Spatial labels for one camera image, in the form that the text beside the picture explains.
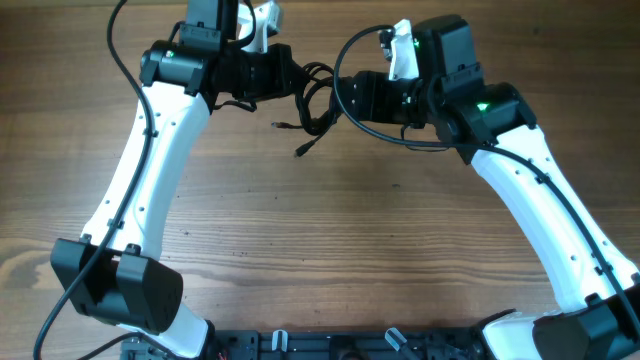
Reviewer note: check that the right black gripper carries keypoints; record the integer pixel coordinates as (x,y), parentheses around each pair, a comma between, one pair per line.
(374,86)

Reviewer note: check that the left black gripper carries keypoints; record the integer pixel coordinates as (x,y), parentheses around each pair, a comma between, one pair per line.
(280,57)

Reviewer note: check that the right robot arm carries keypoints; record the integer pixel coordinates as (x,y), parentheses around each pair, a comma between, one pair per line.
(435,79)

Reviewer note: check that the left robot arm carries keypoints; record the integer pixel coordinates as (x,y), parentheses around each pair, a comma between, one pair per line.
(113,272)

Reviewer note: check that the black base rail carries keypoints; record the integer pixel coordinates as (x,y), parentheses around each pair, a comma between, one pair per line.
(392,344)

